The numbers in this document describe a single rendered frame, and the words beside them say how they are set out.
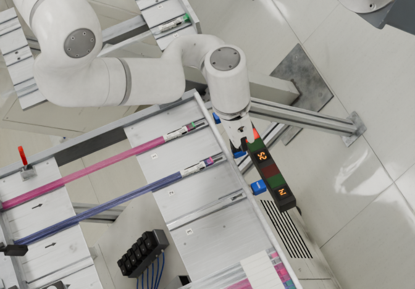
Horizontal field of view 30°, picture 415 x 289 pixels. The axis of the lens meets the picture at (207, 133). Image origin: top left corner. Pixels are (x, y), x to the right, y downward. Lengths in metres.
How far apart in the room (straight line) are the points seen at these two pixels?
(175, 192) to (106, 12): 1.08
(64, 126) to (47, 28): 1.90
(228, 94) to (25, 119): 1.54
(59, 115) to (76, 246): 1.32
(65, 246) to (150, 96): 0.48
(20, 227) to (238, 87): 0.62
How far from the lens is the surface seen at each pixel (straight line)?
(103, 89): 1.39
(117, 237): 2.27
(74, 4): 1.22
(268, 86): 2.50
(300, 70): 2.64
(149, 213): 2.16
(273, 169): 1.80
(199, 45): 1.60
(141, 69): 1.43
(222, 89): 1.55
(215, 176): 1.79
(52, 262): 1.77
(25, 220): 1.84
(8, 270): 1.73
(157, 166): 1.83
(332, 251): 2.50
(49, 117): 3.03
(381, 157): 2.41
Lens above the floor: 2.01
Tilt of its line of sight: 43 degrees down
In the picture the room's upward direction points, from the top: 80 degrees counter-clockwise
